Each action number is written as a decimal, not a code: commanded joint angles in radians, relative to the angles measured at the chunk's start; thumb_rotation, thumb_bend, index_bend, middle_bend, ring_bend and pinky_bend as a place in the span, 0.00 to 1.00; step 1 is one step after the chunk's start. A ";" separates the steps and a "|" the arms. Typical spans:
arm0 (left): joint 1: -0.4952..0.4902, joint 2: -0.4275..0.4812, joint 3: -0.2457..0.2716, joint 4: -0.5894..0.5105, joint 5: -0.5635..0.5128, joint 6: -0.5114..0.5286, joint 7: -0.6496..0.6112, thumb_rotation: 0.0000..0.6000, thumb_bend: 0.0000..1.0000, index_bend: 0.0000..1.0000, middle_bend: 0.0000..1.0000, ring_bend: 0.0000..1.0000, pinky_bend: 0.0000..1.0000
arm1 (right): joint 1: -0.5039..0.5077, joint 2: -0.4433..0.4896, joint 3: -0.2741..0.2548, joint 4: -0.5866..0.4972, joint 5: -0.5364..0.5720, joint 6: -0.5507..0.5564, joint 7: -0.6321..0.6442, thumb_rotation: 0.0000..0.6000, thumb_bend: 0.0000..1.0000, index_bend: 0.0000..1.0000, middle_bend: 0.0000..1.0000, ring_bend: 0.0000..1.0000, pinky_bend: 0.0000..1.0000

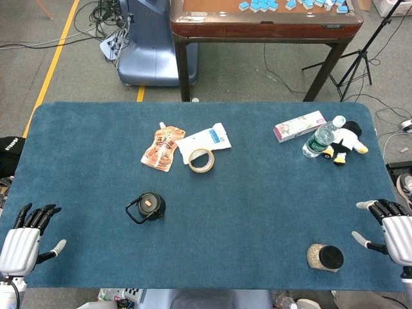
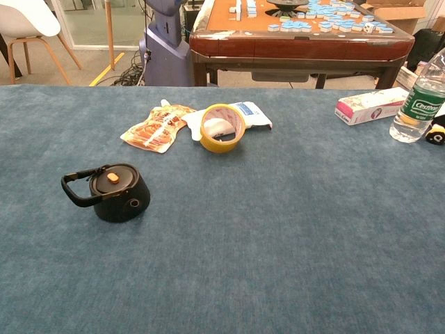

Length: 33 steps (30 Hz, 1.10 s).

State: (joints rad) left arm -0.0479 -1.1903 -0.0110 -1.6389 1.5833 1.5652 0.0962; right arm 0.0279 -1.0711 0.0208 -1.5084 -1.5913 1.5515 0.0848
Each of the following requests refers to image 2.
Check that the yellow tape roll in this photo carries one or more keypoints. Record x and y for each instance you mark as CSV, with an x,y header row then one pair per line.
x,y
217,146

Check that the purple robot base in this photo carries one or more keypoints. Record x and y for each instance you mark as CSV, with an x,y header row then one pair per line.
x,y
165,52

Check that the brown mahjong table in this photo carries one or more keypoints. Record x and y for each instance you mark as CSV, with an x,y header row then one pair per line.
x,y
299,47

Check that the black bag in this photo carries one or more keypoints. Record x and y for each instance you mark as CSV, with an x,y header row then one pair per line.
x,y
426,47

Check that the white tissue packet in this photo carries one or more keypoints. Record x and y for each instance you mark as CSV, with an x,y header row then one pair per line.
x,y
255,116

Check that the stack of papers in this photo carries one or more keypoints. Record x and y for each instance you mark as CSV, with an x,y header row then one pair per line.
x,y
408,76

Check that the orange snack pouch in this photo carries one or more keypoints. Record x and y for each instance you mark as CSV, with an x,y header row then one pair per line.
x,y
153,134

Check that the cardboard box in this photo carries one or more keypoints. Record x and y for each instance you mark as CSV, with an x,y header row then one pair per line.
x,y
400,14

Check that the blue felt table cloth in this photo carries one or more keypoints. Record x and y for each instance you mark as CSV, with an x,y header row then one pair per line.
x,y
264,226

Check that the blue white mahjong tile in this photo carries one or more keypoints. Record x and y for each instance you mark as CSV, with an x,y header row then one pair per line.
x,y
274,28

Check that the clear water bottle green label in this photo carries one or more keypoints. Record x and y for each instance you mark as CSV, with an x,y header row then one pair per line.
x,y
422,104

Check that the white dice tile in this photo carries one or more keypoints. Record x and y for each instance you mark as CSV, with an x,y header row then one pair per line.
x,y
369,28

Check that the pink white carton box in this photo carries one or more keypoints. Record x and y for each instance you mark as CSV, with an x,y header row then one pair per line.
x,y
365,108

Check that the black round dish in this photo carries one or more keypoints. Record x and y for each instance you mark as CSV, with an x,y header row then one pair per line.
x,y
286,7

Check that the white chair wooden legs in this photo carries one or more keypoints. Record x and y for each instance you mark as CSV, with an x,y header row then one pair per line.
x,y
26,19

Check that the black round device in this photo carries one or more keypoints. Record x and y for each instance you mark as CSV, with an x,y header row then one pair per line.
x,y
114,205

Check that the wooden pole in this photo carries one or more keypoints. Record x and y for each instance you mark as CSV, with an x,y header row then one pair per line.
x,y
110,35

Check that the standing white mahjong tile row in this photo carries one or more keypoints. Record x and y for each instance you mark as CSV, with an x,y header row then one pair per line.
x,y
238,8

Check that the black yellow plush toy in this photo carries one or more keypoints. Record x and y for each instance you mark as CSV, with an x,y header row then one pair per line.
x,y
437,134

